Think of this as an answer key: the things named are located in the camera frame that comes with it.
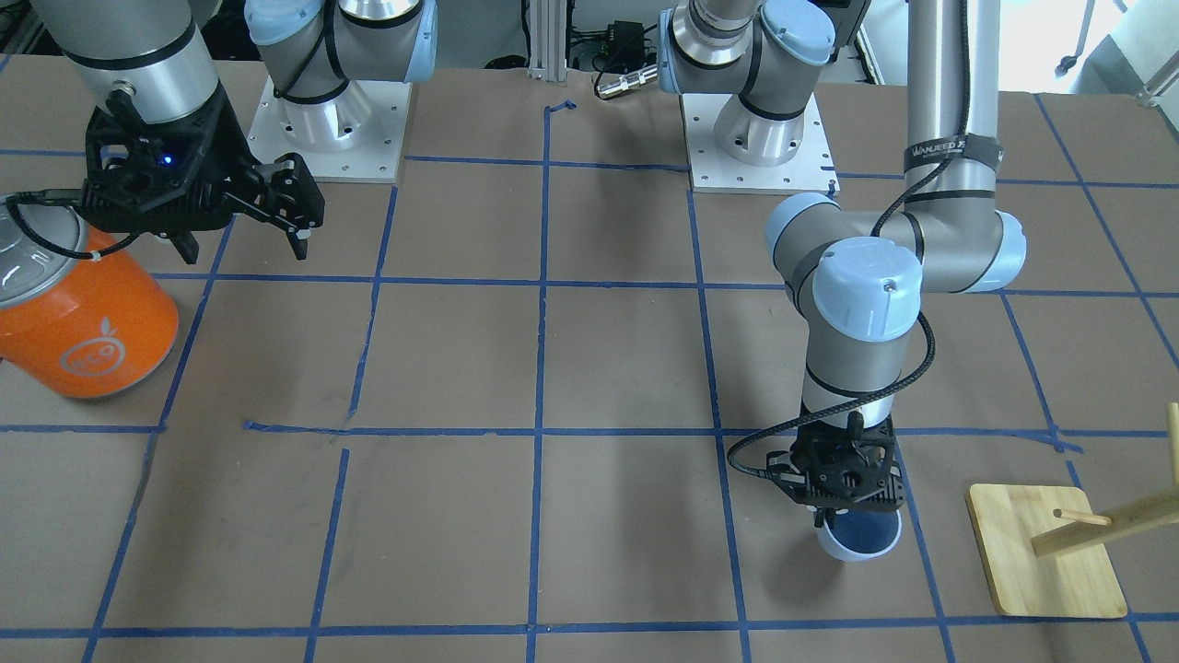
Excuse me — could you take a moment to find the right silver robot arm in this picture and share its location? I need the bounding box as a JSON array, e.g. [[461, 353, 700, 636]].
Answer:
[[7, 1, 439, 264]]

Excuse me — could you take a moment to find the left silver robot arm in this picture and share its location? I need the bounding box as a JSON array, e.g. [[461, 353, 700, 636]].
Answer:
[[660, 1, 1027, 525]]

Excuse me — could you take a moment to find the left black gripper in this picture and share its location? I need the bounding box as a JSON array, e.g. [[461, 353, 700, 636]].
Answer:
[[766, 419, 905, 512]]

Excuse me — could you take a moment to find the orange can with silver lid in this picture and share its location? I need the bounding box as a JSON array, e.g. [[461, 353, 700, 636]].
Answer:
[[1, 204, 180, 399]]

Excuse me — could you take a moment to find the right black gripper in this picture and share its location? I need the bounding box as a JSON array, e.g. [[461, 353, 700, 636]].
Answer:
[[77, 84, 325, 265]]

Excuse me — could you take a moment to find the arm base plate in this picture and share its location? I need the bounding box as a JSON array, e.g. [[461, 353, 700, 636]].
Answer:
[[681, 94, 841, 196], [246, 80, 414, 184]]

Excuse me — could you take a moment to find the aluminium frame post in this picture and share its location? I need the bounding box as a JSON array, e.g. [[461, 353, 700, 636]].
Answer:
[[525, 0, 568, 87]]

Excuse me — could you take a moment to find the wooden cup tree stand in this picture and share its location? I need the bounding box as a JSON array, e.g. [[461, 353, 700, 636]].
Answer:
[[967, 401, 1179, 618]]

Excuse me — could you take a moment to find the light blue cup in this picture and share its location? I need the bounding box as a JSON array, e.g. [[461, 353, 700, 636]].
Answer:
[[816, 511, 903, 563]]

